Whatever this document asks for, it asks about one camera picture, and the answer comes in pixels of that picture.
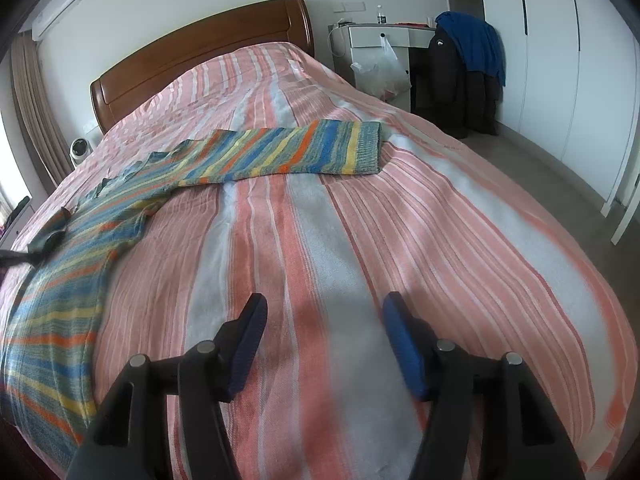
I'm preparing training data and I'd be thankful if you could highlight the clear plastic bag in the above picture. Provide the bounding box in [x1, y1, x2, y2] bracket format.
[350, 35, 412, 102]

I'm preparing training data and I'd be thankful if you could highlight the blue garment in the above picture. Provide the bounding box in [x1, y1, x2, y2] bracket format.
[435, 10, 507, 87]

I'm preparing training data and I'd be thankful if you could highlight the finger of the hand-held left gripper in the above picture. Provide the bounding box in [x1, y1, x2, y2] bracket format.
[0, 249, 43, 268]

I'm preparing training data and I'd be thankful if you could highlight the white air conditioner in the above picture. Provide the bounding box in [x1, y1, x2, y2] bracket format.
[31, 0, 95, 43]

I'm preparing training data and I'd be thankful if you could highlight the white charger cable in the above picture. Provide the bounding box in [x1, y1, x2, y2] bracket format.
[328, 19, 353, 58]

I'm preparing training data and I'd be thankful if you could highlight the small white round fan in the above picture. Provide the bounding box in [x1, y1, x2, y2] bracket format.
[69, 137, 92, 168]

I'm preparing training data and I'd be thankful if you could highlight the pink striped bed blanket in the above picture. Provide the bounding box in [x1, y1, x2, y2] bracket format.
[0, 42, 638, 480]

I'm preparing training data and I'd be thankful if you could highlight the brown wooden headboard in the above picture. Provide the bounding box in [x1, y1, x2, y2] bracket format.
[90, 0, 316, 136]

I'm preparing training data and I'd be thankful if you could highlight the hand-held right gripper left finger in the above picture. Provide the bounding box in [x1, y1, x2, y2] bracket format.
[65, 292, 268, 480]

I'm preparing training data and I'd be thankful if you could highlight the white furniture leg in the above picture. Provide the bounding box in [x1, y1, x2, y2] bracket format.
[609, 160, 640, 246]

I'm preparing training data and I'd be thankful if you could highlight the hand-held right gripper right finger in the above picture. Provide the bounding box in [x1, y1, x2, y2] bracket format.
[382, 291, 586, 480]

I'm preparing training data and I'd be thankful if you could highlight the white wardrobe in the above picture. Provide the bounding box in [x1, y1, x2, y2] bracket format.
[440, 0, 640, 218]

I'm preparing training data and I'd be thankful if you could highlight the white desk with drawer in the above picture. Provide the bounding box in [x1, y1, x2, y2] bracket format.
[327, 22, 438, 113]

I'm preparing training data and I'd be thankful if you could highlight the striped knit sweater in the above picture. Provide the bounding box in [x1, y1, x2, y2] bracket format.
[0, 119, 385, 456]

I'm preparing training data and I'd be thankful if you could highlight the beige curtain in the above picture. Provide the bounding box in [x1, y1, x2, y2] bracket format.
[10, 32, 73, 196]

